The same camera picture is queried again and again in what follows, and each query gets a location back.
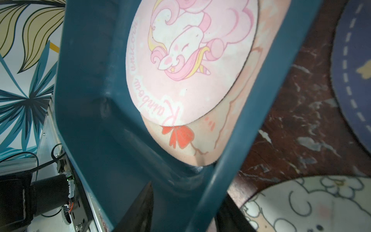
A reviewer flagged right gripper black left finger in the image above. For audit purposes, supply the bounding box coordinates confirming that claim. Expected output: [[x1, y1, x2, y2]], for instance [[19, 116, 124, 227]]
[[113, 182, 154, 232]]

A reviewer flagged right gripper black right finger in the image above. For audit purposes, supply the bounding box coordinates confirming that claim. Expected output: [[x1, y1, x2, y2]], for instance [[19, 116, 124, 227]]
[[215, 194, 256, 232]]

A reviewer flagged teal plastic storage box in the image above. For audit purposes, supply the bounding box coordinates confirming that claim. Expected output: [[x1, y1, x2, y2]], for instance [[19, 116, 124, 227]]
[[54, 1, 322, 232]]

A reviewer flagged peach bunny bow coaster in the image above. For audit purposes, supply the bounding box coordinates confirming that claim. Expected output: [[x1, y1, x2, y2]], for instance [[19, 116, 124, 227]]
[[143, 0, 291, 166]]

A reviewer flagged green outline bear coaster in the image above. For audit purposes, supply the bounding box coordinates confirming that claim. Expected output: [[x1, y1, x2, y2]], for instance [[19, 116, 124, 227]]
[[241, 176, 371, 232]]

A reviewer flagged pink rainbow unicorn coaster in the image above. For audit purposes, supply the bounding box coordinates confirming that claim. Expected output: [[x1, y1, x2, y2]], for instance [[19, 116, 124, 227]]
[[126, 0, 259, 127]]

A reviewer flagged dark blue bunny coaster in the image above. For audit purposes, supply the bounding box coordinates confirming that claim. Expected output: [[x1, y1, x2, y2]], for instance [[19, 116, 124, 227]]
[[330, 1, 371, 151]]

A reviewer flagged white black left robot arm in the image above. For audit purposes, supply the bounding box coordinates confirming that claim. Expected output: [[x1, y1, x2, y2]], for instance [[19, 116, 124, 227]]
[[1, 174, 70, 232]]

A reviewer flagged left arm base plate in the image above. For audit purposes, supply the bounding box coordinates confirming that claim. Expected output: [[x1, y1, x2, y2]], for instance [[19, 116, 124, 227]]
[[57, 156, 96, 232]]

